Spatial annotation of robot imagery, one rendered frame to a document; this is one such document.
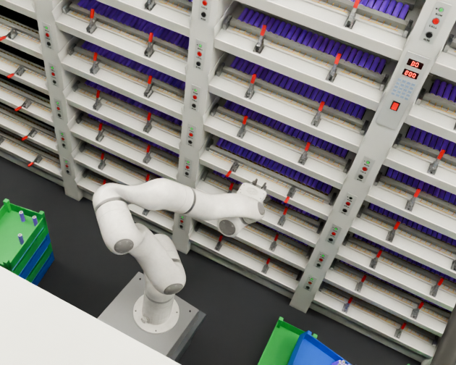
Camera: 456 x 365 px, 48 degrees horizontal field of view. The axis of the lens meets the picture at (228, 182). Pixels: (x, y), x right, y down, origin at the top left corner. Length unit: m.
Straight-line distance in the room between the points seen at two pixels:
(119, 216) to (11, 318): 0.85
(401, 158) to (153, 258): 0.92
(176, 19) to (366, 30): 0.67
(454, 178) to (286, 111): 0.62
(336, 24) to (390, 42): 0.17
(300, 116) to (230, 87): 0.28
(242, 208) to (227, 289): 1.11
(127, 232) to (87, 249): 1.35
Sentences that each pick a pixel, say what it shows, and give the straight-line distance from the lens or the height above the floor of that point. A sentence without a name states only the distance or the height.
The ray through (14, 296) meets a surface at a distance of 0.75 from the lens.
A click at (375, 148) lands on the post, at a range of 1.87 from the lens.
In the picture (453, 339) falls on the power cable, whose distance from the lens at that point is 0.67.
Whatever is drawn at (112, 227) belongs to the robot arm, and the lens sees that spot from 1.53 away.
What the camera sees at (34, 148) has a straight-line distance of 3.11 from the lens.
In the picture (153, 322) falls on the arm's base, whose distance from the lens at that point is 2.18.
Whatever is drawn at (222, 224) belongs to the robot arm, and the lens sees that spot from 1.77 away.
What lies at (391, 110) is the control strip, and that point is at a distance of 1.76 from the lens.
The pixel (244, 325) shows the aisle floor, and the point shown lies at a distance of 2.67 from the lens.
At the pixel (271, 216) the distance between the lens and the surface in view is 2.34.
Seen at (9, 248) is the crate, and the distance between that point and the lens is 2.53.
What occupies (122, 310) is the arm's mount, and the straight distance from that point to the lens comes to 2.23.
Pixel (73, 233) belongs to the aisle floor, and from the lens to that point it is 2.93.
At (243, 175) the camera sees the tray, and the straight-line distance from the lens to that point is 2.21.
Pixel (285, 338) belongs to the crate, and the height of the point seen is 0.00.
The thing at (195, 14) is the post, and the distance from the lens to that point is 1.86.
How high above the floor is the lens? 2.36
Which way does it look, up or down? 48 degrees down
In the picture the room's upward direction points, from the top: 11 degrees clockwise
